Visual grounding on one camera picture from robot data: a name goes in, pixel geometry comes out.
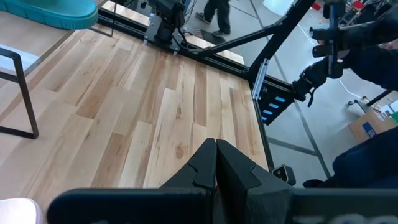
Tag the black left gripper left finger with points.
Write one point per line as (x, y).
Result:
(202, 168)

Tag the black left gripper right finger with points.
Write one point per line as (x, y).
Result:
(239, 186)

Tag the pink rubber slide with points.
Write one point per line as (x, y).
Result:
(15, 213)

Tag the green rubber slide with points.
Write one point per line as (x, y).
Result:
(56, 12)

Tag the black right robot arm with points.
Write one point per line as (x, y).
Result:
(164, 18)

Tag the black box blue lights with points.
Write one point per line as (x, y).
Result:
(273, 115)

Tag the person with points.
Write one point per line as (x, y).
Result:
(367, 161)
(222, 15)

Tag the brown cardboard box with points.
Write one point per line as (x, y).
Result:
(357, 129)

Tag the small black table camera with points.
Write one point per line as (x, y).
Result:
(284, 174)

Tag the wooden shelf black metal frame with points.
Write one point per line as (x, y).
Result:
(21, 84)

